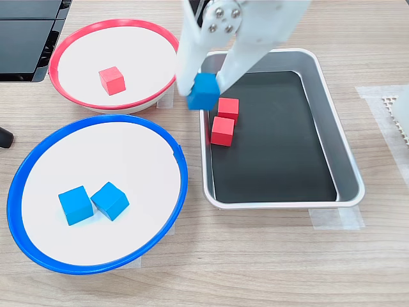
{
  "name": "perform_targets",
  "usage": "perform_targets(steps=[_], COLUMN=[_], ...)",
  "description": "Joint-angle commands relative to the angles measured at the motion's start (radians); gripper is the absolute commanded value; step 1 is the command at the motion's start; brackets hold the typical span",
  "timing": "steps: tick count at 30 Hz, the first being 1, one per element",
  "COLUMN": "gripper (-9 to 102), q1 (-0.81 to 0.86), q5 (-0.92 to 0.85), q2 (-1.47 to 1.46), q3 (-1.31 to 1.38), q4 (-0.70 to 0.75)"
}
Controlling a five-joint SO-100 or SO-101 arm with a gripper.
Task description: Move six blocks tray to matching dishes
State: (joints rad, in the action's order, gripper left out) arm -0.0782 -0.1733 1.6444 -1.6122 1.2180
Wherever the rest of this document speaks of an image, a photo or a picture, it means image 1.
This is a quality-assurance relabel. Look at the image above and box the blue wooden cube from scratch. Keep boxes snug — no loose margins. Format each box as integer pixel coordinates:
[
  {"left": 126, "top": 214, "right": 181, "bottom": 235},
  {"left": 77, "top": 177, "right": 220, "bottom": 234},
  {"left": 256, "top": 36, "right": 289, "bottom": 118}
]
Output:
[
  {"left": 90, "top": 181, "right": 130, "bottom": 222},
  {"left": 58, "top": 185, "right": 95, "bottom": 226},
  {"left": 186, "top": 72, "right": 221, "bottom": 111}
]

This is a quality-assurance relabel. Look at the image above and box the wide translucent tape patch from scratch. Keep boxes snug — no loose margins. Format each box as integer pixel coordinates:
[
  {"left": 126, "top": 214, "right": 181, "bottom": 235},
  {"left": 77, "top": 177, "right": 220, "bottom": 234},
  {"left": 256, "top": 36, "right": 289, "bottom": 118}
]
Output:
[{"left": 355, "top": 84, "right": 409, "bottom": 186}]

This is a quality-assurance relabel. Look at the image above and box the red wooden cube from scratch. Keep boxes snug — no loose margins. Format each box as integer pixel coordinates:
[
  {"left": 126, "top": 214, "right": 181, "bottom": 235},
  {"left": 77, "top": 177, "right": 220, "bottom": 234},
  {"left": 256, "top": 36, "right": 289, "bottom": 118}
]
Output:
[
  {"left": 210, "top": 116, "right": 236, "bottom": 148},
  {"left": 98, "top": 66, "right": 127, "bottom": 97},
  {"left": 217, "top": 97, "right": 240, "bottom": 122}
]

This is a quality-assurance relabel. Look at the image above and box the black electronic device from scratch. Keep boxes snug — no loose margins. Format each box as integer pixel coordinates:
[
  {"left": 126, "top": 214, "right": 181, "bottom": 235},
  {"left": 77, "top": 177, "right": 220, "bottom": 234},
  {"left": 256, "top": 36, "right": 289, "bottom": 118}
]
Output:
[{"left": 0, "top": 0, "right": 73, "bottom": 83}]

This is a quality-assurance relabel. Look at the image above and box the silver metal tray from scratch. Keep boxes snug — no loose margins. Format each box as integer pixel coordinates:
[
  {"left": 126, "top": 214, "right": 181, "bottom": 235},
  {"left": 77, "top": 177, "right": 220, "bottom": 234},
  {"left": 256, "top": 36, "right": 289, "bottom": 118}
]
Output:
[{"left": 196, "top": 47, "right": 366, "bottom": 211}]

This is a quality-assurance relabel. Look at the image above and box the red-rimmed white dish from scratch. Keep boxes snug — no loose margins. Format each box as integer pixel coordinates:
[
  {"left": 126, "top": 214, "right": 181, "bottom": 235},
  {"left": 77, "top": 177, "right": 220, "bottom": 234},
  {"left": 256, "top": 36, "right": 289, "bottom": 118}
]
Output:
[{"left": 48, "top": 18, "right": 185, "bottom": 114}]

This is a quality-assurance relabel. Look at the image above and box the blue-rimmed white dish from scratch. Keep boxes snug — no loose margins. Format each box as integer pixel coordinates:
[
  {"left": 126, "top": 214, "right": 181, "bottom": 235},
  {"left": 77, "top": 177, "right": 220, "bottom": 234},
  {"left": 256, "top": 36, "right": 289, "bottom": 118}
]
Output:
[{"left": 6, "top": 114, "right": 189, "bottom": 276}]

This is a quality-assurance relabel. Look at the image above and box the white mesh mat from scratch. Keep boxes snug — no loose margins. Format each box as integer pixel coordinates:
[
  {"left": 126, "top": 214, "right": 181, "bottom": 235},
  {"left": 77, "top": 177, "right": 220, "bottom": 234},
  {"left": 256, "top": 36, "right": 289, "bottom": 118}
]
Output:
[{"left": 382, "top": 95, "right": 409, "bottom": 145}]

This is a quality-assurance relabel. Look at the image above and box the small black rounded object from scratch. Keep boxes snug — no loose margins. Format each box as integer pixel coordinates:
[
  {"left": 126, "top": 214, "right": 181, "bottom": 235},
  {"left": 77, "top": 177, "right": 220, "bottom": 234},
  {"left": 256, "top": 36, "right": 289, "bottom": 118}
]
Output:
[{"left": 0, "top": 126, "right": 15, "bottom": 149}]

